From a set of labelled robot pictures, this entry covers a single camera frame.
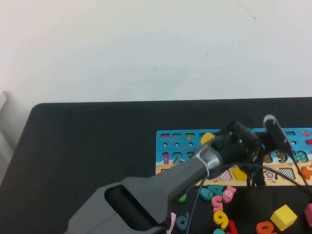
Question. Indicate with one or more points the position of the teal rounded wooden piece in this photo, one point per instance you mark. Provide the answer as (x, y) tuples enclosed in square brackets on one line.
[(218, 232)]

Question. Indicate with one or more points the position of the yellow foam cube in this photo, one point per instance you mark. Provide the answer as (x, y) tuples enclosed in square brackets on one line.
[(284, 217)]

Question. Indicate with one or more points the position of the colourful wooden number puzzle board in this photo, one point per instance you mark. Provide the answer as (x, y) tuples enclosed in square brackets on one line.
[(175, 146)]

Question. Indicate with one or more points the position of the yellow rubber duck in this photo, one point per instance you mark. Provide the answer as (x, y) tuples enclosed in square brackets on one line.
[(207, 138)]

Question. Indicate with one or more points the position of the pink wooden number five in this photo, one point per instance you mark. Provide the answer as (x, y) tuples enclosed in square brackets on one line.
[(217, 204)]

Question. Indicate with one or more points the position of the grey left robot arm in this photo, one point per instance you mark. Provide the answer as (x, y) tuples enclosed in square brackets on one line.
[(151, 185)]

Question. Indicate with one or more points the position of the pink wooden fish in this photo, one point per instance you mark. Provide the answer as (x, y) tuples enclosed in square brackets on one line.
[(228, 194)]

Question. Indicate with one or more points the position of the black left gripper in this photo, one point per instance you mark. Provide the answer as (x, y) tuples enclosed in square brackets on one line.
[(257, 161)]

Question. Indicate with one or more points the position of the yellow wooden pentagon piece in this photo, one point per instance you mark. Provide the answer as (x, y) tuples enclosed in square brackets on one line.
[(240, 173)]

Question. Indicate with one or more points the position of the teal wooden number four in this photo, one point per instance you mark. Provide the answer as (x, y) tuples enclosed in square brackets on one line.
[(217, 189)]

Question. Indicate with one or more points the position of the yellow wooden number nine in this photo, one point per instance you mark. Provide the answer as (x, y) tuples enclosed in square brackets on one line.
[(225, 219)]

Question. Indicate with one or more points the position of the orange wooden number piece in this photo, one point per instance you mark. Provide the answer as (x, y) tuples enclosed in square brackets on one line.
[(262, 228)]

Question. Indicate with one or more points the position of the red wooden minus piece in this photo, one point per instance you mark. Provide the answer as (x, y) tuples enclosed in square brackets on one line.
[(309, 141)]

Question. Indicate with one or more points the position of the orange wooden plus piece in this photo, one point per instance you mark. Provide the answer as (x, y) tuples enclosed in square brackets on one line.
[(307, 172)]

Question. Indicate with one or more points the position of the blue wooden number six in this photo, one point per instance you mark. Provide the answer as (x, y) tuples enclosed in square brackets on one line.
[(181, 223)]

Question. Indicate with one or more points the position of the lilac foam cube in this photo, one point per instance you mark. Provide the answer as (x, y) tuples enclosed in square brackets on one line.
[(172, 223)]

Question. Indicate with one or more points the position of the magenta foam cube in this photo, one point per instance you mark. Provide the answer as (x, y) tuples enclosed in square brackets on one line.
[(309, 212)]

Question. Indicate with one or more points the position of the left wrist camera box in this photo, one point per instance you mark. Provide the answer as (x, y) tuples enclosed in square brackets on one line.
[(276, 136)]

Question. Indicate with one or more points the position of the red wooden number seven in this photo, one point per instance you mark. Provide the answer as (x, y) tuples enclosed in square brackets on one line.
[(232, 228)]

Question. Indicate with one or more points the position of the teal wooden fish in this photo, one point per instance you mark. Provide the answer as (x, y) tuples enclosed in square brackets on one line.
[(206, 194)]

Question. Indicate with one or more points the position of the green wooden number three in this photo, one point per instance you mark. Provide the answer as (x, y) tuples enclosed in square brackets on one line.
[(182, 198)]

